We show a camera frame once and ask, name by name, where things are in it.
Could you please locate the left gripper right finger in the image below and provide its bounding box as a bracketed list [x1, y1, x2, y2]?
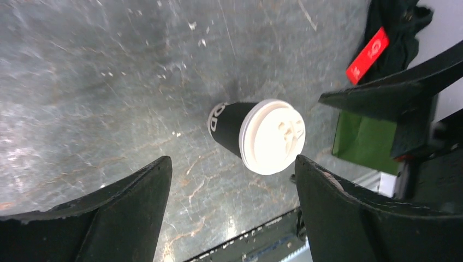
[295, 155, 462, 261]

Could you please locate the black cloth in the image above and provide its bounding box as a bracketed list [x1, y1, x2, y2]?
[357, 0, 434, 85]

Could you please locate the red tag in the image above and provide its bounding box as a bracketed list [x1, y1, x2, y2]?
[346, 27, 389, 85]

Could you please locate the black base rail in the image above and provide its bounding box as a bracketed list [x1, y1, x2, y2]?
[188, 207, 308, 261]

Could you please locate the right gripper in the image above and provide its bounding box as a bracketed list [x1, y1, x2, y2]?
[319, 42, 462, 213]

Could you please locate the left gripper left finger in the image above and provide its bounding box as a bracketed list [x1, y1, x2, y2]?
[1, 156, 173, 261]

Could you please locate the black paper coffee cup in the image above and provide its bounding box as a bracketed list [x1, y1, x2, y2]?
[207, 102, 258, 162]

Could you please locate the green box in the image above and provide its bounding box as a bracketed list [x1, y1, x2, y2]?
[332, 111, 399, 174]

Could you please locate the white cup lid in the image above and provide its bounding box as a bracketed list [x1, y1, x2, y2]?
[238, 99, 306, 175]

